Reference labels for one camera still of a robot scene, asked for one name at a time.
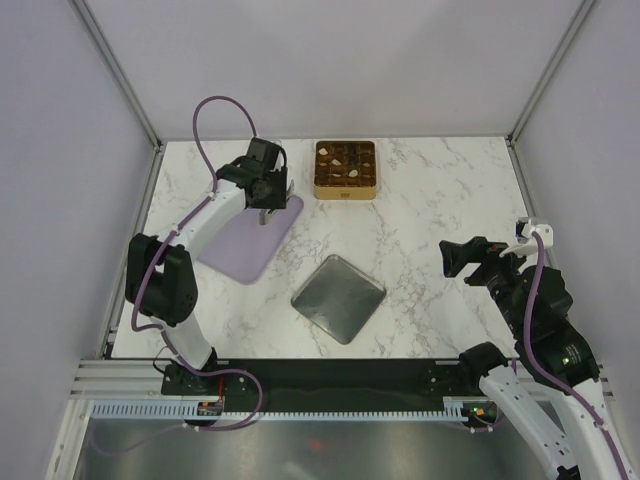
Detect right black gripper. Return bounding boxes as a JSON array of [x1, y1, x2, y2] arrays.
[[438, 233, 535, 334]]

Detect metal tongs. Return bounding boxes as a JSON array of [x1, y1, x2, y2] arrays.
[[258, 180, 295, 226]]

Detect dark metal tin lid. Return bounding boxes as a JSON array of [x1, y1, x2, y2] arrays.
[[290, 254, 386, 345]]

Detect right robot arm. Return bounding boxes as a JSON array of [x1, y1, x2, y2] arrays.
[[439, 225, 637, 479]]

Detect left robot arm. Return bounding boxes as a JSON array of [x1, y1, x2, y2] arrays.
[[125, 137, 288, 394]]

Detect gold chocolate tin box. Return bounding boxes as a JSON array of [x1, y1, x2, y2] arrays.
[[313, 140, 378, 201]]

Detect lilac plastic tray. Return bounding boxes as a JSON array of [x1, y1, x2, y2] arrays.
[[198, 195, 304, 285]]

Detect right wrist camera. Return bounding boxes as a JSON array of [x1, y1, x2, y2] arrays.
[[514, 217, 554, 256]]

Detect white cable duct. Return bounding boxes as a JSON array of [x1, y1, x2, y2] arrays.
[[90, 398, 497, 422]]

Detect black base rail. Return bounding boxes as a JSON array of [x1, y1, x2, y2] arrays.
[[161, 358, 482, 411]]

